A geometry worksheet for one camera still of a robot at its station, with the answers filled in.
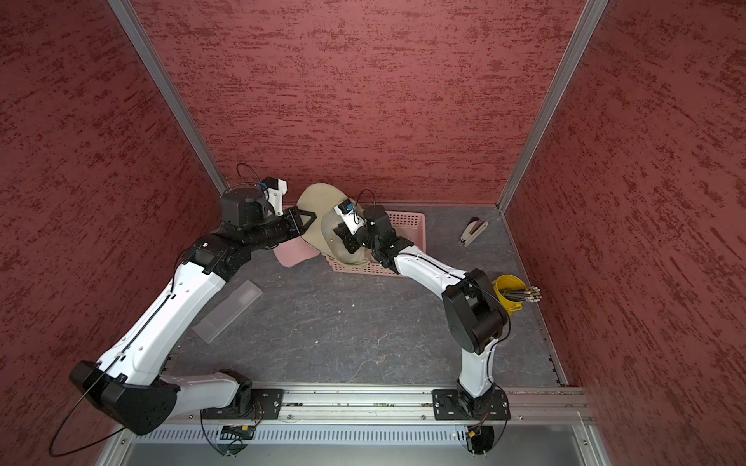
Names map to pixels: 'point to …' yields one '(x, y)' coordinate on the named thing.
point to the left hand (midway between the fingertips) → (314, 222)
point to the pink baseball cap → (294, 251)
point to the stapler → (473, 231)
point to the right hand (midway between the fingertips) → (339, 230)
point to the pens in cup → (530, 294)
